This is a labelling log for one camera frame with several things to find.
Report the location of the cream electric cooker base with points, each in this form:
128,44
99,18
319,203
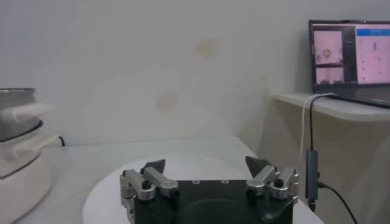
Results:
24,188

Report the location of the white round plate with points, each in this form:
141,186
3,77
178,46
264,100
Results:
109,198

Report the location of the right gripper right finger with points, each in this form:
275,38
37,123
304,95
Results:
262,179

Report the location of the grey open laptop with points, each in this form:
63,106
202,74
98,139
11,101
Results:
350,54

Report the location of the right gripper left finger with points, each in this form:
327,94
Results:
161,182

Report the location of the white side table with laptop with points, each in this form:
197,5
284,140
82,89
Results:
350,152

